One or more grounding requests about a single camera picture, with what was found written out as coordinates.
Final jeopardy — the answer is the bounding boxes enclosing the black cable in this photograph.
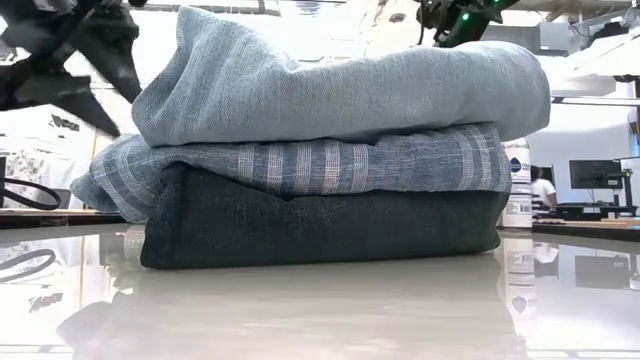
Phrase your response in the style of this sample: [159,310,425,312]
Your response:
[0,177,63,212]

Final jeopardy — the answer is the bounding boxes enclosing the white spray bottle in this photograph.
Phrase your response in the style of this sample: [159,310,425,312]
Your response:
[498,137,534,230]

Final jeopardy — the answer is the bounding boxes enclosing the light blue denim shirt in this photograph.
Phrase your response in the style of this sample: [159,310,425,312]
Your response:
[131,5,553,148]

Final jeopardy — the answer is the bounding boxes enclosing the black computer monitor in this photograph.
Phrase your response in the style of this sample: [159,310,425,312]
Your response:
[568,159,625,190]

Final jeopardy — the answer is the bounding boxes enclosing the blue white striped shirt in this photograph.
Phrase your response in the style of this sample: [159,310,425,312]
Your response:
[69,123,513,225]

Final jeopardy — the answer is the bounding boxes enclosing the long ceiling light bar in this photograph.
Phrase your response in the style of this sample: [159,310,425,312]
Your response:
[551,96,640,107]

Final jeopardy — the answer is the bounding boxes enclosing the dark blue denim jeans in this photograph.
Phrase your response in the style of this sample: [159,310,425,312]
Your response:
[139,164,510,271]

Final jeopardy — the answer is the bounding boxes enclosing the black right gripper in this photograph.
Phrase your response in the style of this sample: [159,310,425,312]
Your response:
[415,0,521,49]

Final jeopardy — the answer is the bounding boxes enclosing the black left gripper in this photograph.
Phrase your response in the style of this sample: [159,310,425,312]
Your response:
[0,0,144,140]

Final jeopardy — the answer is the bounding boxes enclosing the person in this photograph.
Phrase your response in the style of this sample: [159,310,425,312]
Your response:
[529,164,559,212]

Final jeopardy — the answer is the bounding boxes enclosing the white hanging cloth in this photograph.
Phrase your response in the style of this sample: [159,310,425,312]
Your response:
[0,144,99,210]

